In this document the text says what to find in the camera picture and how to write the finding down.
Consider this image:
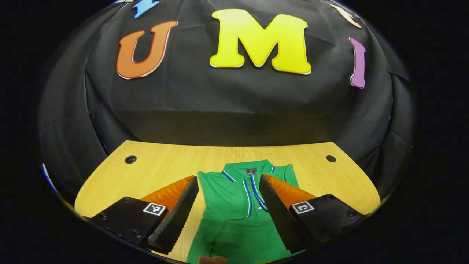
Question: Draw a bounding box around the green T-shirt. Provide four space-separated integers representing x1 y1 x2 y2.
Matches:
186 159 317 264

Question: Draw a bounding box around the black backdrop cloth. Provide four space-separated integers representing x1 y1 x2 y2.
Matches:
38 0 416 202

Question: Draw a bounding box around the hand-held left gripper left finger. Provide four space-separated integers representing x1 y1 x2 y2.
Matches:
88 175 199 255

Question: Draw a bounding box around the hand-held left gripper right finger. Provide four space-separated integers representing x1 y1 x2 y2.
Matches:
259 174 367 254

